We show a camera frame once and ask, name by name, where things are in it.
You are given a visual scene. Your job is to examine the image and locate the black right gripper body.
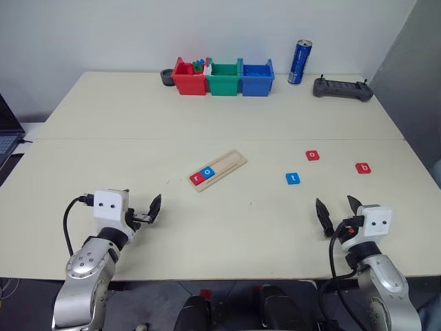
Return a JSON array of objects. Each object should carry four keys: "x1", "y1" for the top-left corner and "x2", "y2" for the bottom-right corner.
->
[{"x1": 332, "y1": 213, "x2": 365, "y2": 239}]

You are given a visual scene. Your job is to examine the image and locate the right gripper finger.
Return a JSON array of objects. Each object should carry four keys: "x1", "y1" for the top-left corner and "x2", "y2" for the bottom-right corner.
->
[
  {"x1": 347, "y1": 194, "x2": 362, "y2": 217},
  {"x1": 315, "y1": 198, "x2": 334, "y2": 239}
]

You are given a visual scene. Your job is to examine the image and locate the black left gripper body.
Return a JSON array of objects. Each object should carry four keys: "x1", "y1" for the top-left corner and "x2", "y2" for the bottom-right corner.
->
[{"x1": 124, "y1": 208, "x2": 154, "y2": 232}]

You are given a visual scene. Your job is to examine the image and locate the wooden letter tray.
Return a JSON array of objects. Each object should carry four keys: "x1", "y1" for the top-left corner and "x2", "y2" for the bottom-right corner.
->
[{"x1": 188, "y1": 148, "x2": 249, "y2": 194}]

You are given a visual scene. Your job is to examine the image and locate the dark rounded shape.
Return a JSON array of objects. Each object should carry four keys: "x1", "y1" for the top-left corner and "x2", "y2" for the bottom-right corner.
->
[
  {"x1": 258, "y1": 284, "x2": 304, "y2": 331},
  {"x1": 174, "y1": 295, "x2": 213, "y2": 331}
]

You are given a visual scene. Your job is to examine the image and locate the grey remote controller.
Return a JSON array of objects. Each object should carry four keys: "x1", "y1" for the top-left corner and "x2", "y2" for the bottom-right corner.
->
[{"x1": 312, "y1": 74, "x2": 375, "y2": 103}]

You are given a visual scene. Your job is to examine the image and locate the dark round bowl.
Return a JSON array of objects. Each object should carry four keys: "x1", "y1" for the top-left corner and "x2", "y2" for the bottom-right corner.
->
[{"x1": 160, "y1": 68, "x2": 177, "y2": 87}]

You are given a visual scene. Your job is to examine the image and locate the red plastic bin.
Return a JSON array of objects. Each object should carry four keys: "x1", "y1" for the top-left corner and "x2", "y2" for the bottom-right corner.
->
[{"x1": 172, "y1": 57, "x2": 212, "y2": 96}]

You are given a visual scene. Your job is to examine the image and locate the dark laptop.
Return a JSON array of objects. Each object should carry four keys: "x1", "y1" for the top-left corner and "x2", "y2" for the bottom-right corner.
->
[{"x1": 0, "y1": 92, "x2": 27, "y2": 173}]

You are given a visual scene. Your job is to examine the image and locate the green plastic bin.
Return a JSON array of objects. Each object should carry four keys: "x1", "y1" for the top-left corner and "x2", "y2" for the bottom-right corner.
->
[{"x1": 205, "y1": 58, "x2": 242, "y2": 97}]

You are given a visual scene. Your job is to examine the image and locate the blue plastic bin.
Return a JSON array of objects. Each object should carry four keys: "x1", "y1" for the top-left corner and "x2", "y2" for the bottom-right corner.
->
[{"x1": 238, "y1": 58, "x2": 276, "y2": 97}]

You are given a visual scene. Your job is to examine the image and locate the blue drink can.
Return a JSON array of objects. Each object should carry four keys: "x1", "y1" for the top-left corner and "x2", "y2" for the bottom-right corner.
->
[{"x1": 287, "y1": 39, "x2": 314, "y2": 86}]

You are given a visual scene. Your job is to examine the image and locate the blue toy bricks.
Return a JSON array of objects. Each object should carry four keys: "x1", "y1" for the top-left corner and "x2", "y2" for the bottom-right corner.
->
[{"x1": 243, "y1": 67, "x2": 270, "y2": 79}]

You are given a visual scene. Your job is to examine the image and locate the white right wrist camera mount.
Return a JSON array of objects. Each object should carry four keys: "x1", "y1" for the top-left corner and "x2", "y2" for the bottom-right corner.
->
[{"x1": 339, "y1": 205, "x2": 393, "y2": 253}]

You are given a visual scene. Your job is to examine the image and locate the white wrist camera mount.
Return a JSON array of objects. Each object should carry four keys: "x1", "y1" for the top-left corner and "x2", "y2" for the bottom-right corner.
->
[
  {"x1": 92, "y1": 188, "x2": 136, "y2": 246},
  {"x1": 339, "y1": 205, "x2": 393, "y2": 253}
]

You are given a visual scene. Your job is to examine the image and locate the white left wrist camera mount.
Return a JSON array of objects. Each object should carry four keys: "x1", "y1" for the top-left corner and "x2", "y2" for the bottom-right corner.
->
[{"x1": 92, "y1": 188, "x2": 136, "y2": 246}]

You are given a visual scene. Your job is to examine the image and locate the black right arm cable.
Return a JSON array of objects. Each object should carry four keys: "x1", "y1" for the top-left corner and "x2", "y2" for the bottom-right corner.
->
[{"x1": 318, "y1": 220, "x2": 370, "y2": 331}]

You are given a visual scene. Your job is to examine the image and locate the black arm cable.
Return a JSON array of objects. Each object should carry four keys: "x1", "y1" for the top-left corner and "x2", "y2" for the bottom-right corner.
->
[
  {"x1": 318, "y1": 220, "x2": 370, "y2": 331},
  {"x1": 63, "y1": 194, "x2": 96, "y2": 258}
]

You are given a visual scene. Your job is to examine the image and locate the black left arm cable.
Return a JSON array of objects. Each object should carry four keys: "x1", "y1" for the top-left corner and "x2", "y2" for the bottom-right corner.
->
[{"x1": 63, "y1": 194, "x2": 96, "y2": 258}]

